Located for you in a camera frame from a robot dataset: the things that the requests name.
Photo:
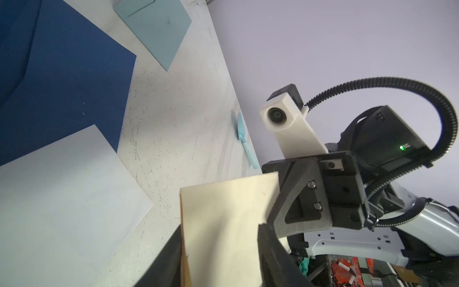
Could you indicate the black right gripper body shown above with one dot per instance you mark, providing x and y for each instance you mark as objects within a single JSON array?
[{"x": 344, "y": 187}]

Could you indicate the dark blue envelope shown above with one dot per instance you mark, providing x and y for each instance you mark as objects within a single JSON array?
[{"x": 59, "y": 74}]

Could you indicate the light teal envelope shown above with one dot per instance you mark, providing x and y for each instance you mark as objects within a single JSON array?
[{"x": 160, "y": 25}]

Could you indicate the white sheet of paper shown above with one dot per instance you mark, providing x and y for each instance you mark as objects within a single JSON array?
[{"x": 65, "y": 210}]

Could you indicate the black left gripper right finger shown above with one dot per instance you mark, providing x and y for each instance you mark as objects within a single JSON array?
[{"x": 277, "y": 267}]

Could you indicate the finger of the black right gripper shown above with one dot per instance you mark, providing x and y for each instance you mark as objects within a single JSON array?
[{"x": 302, "y": 205}]

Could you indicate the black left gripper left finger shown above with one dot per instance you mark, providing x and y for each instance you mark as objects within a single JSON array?
[{"x": 165, "y": 271}]

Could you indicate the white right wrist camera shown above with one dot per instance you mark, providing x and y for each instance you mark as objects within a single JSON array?
[{"x": 284, "y": 114}]

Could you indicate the small teal plastic tool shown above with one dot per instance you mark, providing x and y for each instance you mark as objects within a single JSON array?
[{"x": 241, "y": 131}]

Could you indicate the peach lined letter paper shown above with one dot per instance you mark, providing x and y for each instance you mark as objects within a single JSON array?
[{"x": 219, "y": 230}]

